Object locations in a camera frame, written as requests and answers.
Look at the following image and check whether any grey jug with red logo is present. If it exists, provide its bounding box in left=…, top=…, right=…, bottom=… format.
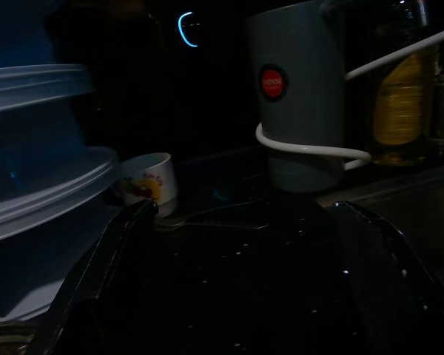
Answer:
left=243, top=0, right=351, bottom=193

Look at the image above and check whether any white cartoon print cup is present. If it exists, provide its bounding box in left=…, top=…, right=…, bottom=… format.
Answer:
left=116, top=152, right=178, bottom=218

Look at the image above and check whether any yellow oil bottle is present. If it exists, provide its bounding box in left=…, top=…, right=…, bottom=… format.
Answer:
left=368, top=0, right=441, bottom=166

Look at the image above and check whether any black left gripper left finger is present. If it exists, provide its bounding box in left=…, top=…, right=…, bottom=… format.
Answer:
left=36, top=201, right=159, bottom=355

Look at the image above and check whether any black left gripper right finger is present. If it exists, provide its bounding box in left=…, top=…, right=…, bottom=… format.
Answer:
left=331, top=201, right=444, bottom=355

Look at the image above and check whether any white tiered plastic rack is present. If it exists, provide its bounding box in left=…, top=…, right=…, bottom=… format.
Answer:
left=0, top=0, right=121, bottom=326

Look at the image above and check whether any stainless steel sink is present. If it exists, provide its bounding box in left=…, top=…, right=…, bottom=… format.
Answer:
left=317, top=162, right=444, bottom=308

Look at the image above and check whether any metal spoon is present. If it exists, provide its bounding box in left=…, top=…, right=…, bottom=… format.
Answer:
left=153, top=206, right=271, bottom=232

